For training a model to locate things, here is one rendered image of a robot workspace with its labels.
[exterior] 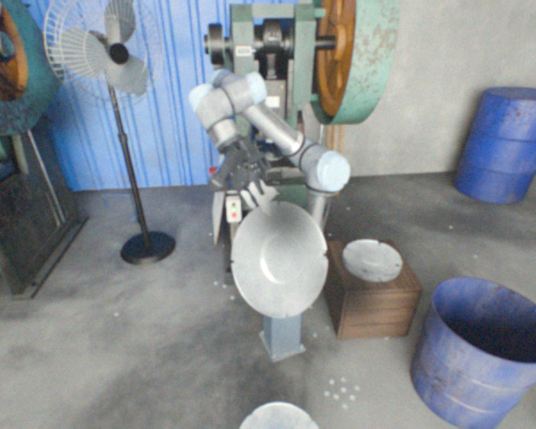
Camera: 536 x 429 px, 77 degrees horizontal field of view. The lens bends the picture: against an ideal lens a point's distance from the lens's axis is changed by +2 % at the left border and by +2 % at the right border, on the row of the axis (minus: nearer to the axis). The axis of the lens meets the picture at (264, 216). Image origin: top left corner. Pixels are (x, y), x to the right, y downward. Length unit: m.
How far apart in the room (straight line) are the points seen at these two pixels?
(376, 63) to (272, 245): 1.04
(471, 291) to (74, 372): 1.89
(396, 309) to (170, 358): 1.15
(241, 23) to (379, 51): 0.63
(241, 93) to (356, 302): 1.18
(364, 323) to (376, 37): 1.32
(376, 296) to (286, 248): 0.95
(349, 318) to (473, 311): 0.55
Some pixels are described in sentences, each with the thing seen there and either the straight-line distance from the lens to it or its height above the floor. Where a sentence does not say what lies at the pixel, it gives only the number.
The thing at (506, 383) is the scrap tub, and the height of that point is 0.35.
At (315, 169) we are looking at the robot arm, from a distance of 1.09.
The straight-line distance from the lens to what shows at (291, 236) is 0.86.
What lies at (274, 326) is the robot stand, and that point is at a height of 0.22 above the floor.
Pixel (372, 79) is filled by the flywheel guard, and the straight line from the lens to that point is 1.65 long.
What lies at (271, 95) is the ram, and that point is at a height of 1.10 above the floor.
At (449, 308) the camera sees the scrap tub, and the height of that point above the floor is 0.29.
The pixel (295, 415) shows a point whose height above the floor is 0.31.
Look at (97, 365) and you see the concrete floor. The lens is 1.97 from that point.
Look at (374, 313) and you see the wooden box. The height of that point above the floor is 0.19.
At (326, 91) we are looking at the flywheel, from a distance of 2.14.
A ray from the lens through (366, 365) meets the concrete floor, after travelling 1.86.
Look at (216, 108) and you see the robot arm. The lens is 0.86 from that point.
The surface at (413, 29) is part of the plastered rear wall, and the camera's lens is 3.44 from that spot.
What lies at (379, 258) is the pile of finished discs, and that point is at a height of 0.39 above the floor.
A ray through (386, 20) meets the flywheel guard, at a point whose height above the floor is 1.44.
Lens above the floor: 1.48
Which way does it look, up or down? 32 degrees down
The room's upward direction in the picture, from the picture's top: straight up
